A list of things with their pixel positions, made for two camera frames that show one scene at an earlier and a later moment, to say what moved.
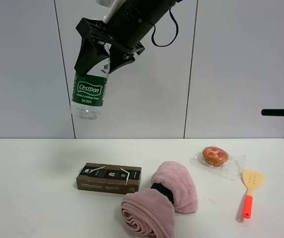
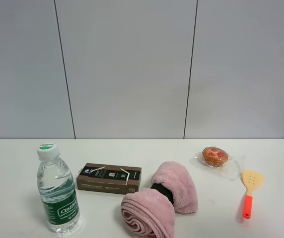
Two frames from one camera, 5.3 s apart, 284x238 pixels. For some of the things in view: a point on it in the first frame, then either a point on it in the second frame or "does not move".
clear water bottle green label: (89, 91) -> (56, 185)
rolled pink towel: (151, 211) does not move
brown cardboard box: (108, 178) does not move
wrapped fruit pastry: (217, 159) does not move
